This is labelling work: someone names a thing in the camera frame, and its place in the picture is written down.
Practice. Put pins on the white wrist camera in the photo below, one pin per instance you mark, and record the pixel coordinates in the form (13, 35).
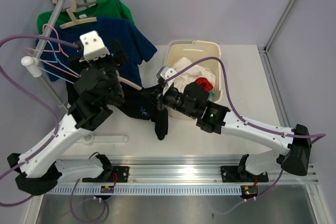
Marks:
(93, 46)
(164, 78)

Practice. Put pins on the aluminium frame post right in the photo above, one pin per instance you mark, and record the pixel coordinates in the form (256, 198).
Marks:
(279, 25)

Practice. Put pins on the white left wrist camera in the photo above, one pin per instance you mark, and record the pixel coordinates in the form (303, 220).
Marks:
(93, 46)

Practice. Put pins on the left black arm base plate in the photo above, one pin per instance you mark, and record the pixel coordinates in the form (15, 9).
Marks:
(120, 174)

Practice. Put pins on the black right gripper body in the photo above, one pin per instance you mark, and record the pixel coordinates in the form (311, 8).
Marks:
(164, 100)

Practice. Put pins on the white red print t shirt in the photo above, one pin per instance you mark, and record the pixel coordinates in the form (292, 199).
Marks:
(202, 76)

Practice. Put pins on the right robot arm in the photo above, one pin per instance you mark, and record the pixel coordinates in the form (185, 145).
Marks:
(290, 148)

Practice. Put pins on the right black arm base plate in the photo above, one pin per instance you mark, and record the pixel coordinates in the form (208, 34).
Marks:
(230, 174)

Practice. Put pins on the beige wooden hanger front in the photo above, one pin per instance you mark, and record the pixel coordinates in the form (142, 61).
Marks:
(133, 85)

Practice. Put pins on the cream plastic laundry basket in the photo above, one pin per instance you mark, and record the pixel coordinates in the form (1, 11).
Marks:
(182, 53)

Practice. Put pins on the navy blue t shirt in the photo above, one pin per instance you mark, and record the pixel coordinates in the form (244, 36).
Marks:
(135, 45)

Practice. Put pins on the black t shirt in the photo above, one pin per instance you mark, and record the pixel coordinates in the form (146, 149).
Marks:
(138, 106)

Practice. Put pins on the white slotted cable duct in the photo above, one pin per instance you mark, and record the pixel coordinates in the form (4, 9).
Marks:
(139, 190)

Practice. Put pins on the grey metal clothes rail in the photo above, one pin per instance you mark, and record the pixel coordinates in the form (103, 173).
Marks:
(33, 66)

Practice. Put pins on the beige wooden hanger middle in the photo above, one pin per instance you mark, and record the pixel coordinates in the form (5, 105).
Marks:
(74, 21)

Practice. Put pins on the aluminium mounting rail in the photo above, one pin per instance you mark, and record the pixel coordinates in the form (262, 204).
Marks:
(190, 170)

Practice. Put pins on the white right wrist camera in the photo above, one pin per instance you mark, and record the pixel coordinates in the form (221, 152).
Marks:
(164, 78)

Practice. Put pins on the green t shirt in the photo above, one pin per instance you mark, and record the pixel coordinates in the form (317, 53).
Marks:
(103, 8)

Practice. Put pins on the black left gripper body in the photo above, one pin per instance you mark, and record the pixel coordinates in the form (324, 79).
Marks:
(108, 65)

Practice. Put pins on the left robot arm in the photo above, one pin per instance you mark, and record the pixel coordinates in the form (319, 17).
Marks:
(40, 169)

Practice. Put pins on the blue wire hanger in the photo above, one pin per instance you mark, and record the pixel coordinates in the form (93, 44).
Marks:
(54, 61)

